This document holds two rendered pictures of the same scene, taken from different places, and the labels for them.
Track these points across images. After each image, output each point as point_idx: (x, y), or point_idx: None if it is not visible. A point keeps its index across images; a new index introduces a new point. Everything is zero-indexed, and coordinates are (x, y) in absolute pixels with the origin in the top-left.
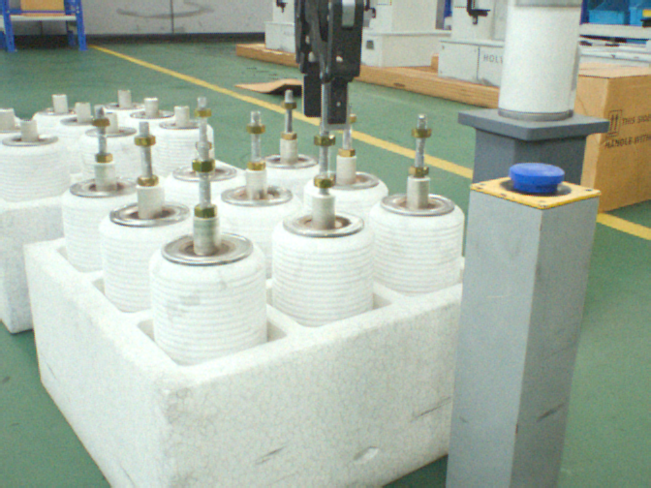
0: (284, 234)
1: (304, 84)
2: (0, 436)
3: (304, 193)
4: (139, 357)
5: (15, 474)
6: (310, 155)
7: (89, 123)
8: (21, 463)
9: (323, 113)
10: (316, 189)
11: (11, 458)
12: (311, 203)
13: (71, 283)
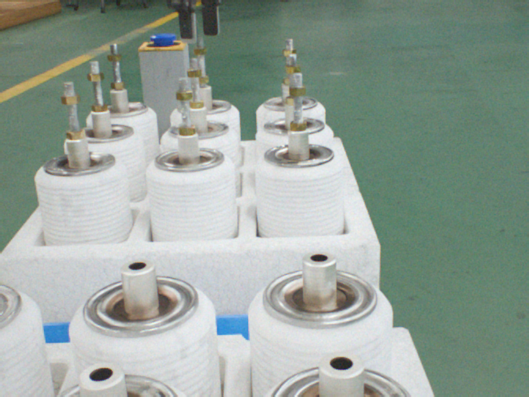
0: (234, 109)
1: (195, 19)
2: (420, 346)
3: (132, 150)
4: (340, 148)
5: (411, 313)
6: (44, 164)
7: (128, 374)
8: (405, 320)
9: (219, 24)
10: (138, 135)
11: (413, 325)
12: (142, 148)
13: (353, 193)
